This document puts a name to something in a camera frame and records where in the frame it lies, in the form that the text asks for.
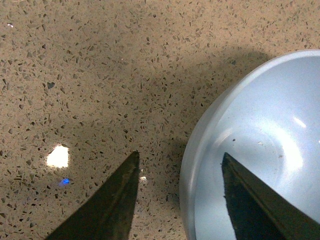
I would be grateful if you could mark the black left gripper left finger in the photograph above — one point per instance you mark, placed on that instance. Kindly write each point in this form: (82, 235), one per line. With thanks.
(109, 213)

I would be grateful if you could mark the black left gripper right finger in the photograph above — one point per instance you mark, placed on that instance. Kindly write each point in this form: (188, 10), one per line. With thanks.
(257, 212)

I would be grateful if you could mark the green bowl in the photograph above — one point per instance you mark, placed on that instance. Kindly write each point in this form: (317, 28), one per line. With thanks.
(270, 122)

